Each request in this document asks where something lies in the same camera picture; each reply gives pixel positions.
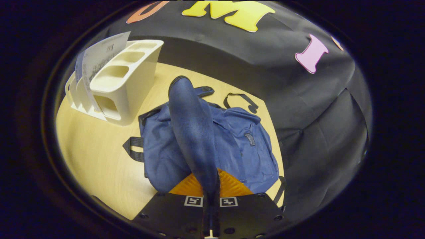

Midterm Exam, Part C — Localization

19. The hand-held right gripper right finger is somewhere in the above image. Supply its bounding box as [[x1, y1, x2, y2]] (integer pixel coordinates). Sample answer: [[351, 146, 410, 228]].
[[217, 168, 290, 239]]

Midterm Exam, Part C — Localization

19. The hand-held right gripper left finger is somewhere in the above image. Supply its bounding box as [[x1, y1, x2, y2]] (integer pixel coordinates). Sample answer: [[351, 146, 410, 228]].
[[132, 172, 204, 239]]

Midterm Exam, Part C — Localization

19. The blue schoolbag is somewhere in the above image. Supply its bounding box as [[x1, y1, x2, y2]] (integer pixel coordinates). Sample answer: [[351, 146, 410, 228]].
[[122, 76, 288, 208]]

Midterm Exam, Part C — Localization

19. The cream plastic bookshelf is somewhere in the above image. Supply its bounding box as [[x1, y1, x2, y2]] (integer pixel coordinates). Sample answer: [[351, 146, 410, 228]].
[[65, 39, 164, 127]]

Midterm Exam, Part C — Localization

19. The black backdrop cloth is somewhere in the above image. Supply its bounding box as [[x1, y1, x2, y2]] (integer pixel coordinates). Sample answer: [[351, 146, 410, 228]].
[[100, 0, 373, 220]]

